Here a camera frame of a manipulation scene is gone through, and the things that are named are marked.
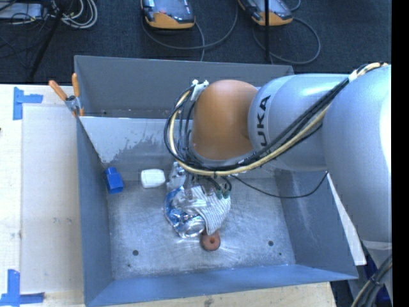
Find small white box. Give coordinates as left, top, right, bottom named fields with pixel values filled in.
left=140, top=168, right=167, bottom=189

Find crushed silver and blue can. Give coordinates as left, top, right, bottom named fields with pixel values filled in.
left=163, top=185, right=207, bottom=239

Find white striped cloth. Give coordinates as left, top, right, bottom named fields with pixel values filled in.
left=188, top=185, right=232, bottom=236

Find blue plastic block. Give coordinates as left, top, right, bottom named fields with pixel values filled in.
left=104, top=166, right=125, bottom=194

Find grey metal bin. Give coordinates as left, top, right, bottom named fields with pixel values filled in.
left=73, top=54, right=367, bottom=307

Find brown toy doughnut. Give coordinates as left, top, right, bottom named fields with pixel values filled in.
left=199, top=230, right=222, bottom=253

